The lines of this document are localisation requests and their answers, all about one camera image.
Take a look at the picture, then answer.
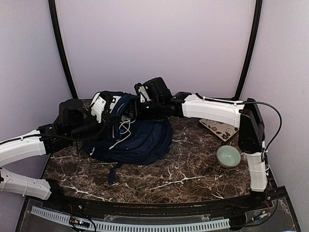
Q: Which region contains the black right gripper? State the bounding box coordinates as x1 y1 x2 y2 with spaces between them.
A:
123 98 163 118

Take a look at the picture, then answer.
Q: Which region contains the white charger with cable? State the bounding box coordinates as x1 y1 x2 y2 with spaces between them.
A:
109 116 136 150

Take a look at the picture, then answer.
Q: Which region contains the navy blue student backpack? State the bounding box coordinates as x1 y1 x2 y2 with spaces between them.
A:
83 91 173 184

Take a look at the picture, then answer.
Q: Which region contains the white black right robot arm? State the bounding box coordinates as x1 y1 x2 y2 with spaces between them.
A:
133 77 269 210

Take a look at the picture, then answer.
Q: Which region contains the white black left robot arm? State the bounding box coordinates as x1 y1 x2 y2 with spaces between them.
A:
0 96 117 211

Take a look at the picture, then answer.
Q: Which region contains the floral square ceramic plate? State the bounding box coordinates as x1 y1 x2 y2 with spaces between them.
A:
199 119 239 142

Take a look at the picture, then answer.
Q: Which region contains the pale green ceramic bowl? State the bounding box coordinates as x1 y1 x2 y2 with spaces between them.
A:
216 145 241 168

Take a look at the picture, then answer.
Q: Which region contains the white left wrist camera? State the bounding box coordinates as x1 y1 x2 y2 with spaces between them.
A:
89 91 113 123

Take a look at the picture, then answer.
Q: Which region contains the black left corner frame post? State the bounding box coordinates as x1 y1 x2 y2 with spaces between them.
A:
48 0 78 99

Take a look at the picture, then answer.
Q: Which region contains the black corner frame post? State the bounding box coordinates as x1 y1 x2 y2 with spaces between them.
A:
48 0 78 99
233 0 263 101

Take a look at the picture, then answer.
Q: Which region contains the black front table rail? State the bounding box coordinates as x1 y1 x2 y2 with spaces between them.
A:
43 182 287 218

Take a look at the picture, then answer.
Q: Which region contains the white slotted cable duct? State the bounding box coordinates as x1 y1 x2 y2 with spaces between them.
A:
30 206 230 232

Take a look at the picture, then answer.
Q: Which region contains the black right corner frame post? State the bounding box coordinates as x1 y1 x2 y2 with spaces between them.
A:
233 0 263 101

